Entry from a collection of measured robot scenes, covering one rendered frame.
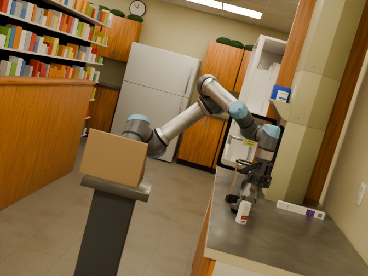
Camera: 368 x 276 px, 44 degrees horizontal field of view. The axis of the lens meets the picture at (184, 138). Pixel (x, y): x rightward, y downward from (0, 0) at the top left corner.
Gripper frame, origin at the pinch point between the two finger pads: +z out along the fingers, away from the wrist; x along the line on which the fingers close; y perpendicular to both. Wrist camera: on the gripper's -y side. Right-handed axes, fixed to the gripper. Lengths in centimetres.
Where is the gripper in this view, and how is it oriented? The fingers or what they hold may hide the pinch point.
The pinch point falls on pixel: (247, 200)
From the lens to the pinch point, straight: 208.4
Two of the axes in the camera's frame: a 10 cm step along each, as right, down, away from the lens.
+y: 4.5, 2.4, -8.6
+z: -2.6, 9.6, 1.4
